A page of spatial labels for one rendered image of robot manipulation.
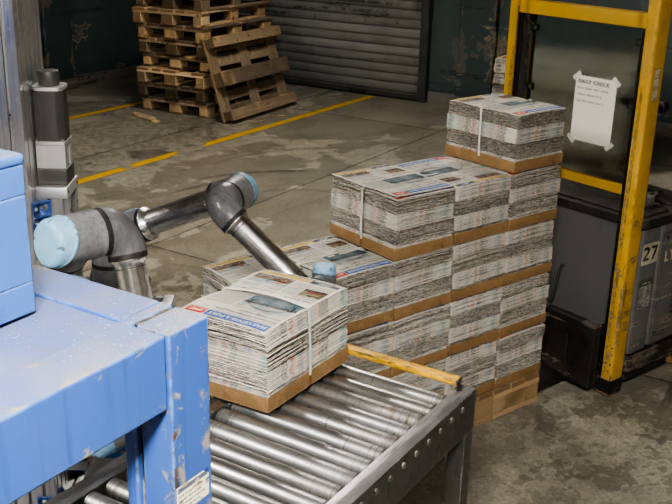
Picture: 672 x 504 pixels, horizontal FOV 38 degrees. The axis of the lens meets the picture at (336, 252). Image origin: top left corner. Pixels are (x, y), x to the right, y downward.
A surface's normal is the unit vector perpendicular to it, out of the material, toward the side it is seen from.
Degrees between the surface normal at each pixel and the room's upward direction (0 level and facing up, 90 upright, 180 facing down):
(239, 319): 1
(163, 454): 90
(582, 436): 0
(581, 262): 90
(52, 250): 85
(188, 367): 90
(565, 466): 0
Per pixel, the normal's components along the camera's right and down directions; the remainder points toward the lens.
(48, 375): 0.02, -0.94
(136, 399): 0.84, 0.20
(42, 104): 0.02, 0.34
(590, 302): -0.78, 0.19
